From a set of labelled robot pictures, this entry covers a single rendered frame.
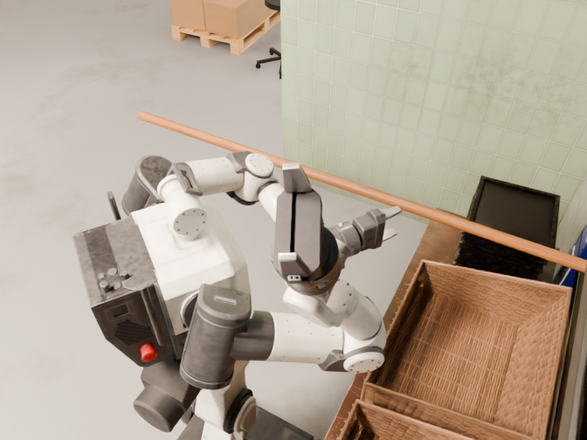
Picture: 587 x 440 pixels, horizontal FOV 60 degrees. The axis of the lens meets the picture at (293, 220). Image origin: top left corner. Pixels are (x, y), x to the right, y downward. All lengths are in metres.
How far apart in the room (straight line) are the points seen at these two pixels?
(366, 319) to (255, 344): 0.20
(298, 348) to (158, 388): 0.44
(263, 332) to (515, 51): 1.83
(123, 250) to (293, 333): 0.37
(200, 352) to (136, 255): 0.24
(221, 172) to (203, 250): 0.32
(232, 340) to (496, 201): 1.29
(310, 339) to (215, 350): 0.18
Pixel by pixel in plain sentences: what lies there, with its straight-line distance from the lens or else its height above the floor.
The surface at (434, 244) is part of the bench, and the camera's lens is 2.17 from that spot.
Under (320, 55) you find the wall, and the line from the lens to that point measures 2.74.
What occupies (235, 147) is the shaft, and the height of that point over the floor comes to 1.20.
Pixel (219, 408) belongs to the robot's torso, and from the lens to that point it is 1.59.
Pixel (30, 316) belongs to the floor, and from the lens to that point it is 2.89.
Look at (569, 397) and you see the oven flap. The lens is 0.89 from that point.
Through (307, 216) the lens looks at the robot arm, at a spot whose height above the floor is 1.70.
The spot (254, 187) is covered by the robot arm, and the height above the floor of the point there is 1.26.
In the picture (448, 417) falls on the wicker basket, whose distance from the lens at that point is 1.55.
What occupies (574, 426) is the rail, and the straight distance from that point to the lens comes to 0.84.
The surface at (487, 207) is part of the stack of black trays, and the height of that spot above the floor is 0.90.
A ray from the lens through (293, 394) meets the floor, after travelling 2.37.
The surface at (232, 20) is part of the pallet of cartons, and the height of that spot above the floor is 0.29.
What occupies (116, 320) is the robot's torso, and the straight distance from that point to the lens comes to 1.01.
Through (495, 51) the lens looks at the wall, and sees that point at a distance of 2.45.
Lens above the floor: 2.13
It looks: 45 degrees down
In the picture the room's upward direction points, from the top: straight up
